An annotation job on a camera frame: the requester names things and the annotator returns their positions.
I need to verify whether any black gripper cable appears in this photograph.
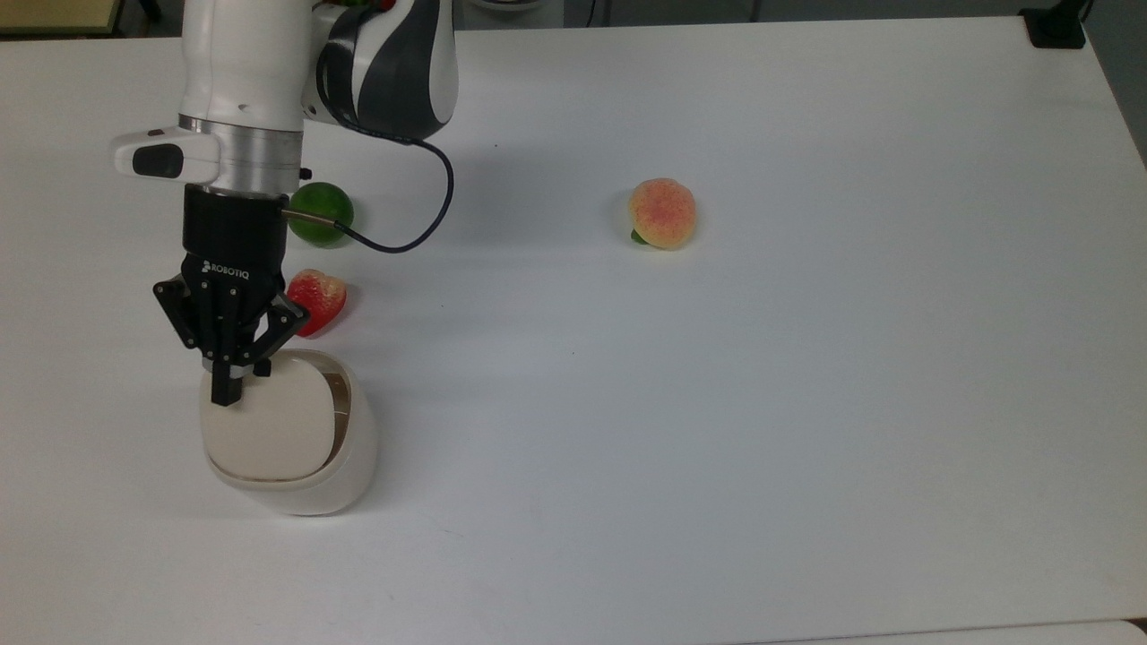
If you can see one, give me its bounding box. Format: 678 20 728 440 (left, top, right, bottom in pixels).
281 116 456 255

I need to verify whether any cream flip-lid garbage bin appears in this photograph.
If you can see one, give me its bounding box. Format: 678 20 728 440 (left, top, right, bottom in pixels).
199 348 380 518

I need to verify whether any red toy strawberry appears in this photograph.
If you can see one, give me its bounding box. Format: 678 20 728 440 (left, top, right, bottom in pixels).
286 268 349 340

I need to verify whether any green toy lime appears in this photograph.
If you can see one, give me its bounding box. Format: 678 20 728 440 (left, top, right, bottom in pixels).
286 182 356 246

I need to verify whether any black table clamp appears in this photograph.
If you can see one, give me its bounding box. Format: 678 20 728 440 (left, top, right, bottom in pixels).
1020 0 1091 50

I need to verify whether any orange-yellow toy peach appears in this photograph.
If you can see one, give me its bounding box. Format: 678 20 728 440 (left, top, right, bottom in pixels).
626 177 699 251

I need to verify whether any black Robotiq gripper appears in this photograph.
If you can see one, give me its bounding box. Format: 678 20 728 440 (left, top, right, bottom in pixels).
152 185 311 409

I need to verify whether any wooden board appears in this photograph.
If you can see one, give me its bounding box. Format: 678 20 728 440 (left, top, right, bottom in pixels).
0 0 124 37

